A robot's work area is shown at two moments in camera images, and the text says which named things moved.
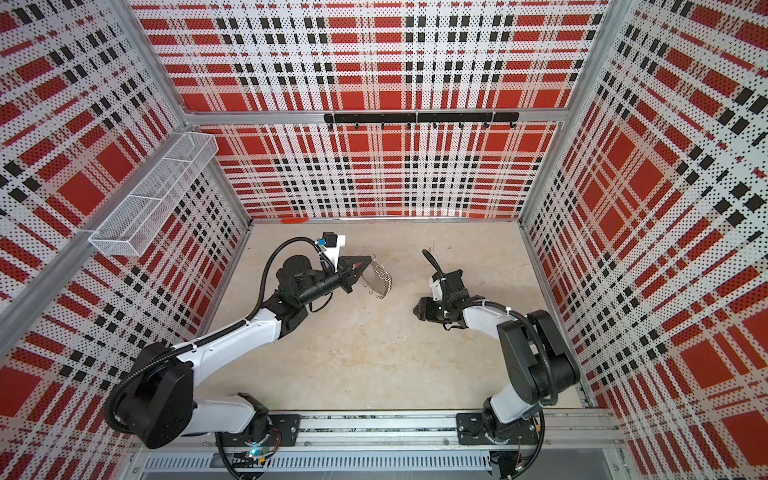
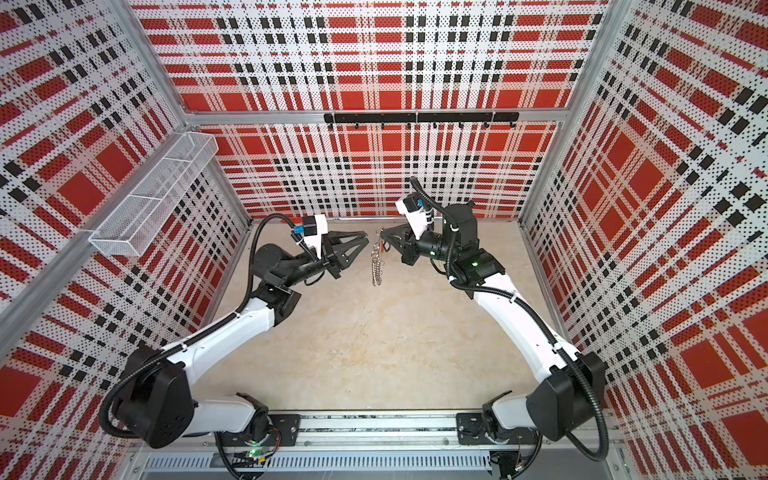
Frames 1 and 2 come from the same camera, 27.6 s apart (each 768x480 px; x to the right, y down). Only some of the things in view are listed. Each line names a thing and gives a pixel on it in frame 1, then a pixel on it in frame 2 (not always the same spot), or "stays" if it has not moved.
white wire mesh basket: (132, 227) stays
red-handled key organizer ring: (376, 280) to (376, 259)
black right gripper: (427, 310) to (405, 245)
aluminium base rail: (579, 442) stays
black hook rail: (434, 118) stays
